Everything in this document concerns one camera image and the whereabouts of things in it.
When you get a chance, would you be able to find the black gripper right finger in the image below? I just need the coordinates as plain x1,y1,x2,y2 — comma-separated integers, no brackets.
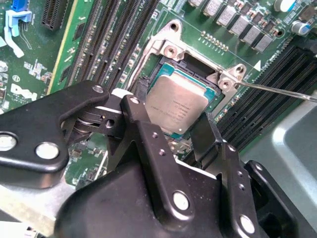
189,113,298,238

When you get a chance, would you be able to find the metal locking lever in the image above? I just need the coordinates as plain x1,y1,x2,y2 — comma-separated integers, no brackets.
234,81,317,104

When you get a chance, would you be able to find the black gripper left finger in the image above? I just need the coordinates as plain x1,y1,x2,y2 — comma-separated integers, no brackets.
0,76,197,226

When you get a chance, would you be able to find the silver green CPU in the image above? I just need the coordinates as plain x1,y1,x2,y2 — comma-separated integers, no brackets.
146,61,217,139

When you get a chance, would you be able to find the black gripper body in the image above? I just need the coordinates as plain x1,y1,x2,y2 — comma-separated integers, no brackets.
54,162,235,238

